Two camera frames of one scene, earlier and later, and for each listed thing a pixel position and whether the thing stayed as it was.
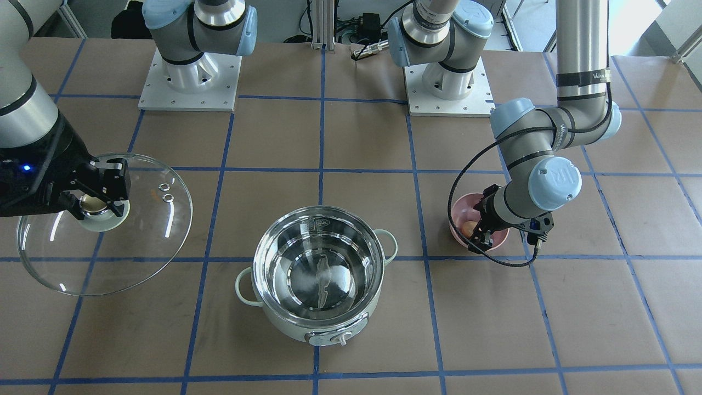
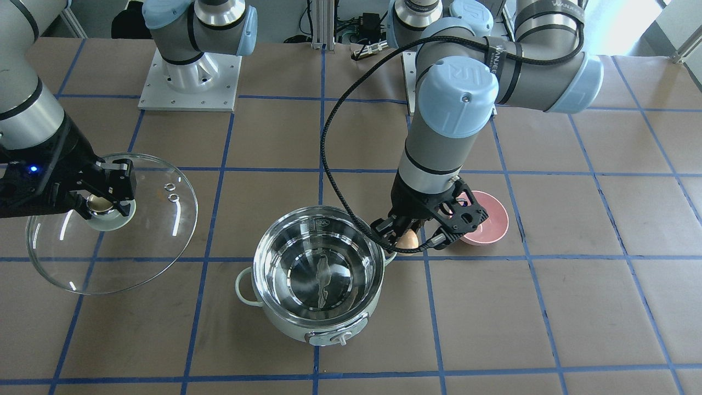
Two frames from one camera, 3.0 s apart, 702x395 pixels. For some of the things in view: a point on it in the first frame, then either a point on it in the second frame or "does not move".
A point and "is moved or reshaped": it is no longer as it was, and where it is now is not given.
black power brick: (369, 27) does not move
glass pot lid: (105, 254) does not move
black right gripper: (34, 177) does not move
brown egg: (468, 228) is moved or reshaped
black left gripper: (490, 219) to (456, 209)
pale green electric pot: (317, 271) does not move
